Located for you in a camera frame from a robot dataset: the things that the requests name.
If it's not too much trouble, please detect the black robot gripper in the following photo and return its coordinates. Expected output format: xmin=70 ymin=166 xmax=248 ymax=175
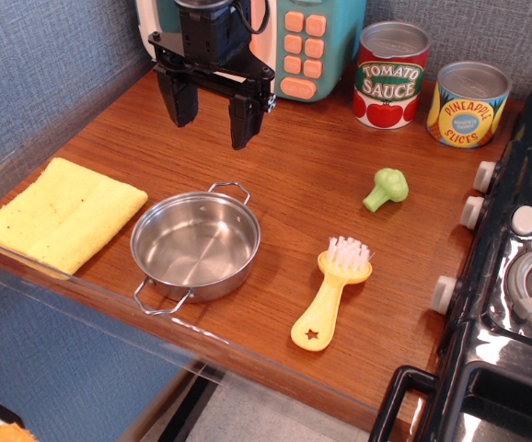
xmin=148 ymin=1 xmax=276 ymax=150

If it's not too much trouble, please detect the green toy broccoli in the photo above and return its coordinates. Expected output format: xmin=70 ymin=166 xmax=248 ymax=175
xmin=363 ymin=168 xmax=410 ymax=213

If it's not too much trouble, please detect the teal toy microwave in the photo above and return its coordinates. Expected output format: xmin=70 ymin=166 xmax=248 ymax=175
xmin=135 ymin=1 xmax=366 ymax=102

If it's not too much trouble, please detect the stainless steel pan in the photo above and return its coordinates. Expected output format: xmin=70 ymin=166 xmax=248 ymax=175
xmin=130 ymin=181 xmax=261 ymax=316

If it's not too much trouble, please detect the tomato sauce can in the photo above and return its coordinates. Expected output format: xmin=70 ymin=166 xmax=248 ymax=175
xmin=353 ymin=21 xmax=431 ymax=130

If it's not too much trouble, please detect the yellow folded cloth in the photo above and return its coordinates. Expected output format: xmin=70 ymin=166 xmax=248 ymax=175
xmin=0 ymin=157 xmax=148 ymax=280

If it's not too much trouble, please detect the yellow toy scrub brush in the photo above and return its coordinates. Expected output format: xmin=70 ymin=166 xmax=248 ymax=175
xmin=291 ymin=236 xmax=373 ymax=352

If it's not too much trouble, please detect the pineapple slices can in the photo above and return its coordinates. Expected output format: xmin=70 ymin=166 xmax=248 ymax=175
xmin=426 ymin=61 xmax=512 ymax=149

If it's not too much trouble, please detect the clear acrylic table guard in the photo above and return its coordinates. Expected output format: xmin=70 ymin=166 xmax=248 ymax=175
xmin=0 ymin=73 xmax=376 ymax=441

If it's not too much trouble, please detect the orange object at corner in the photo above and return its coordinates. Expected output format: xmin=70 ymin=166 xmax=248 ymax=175
xmin=0 ymin=423 xmax=37 ymax=442

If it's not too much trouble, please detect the black toy stove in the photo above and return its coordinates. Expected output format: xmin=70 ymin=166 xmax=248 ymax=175
xmin=370 ymin=91 xmax=532 ymax=441

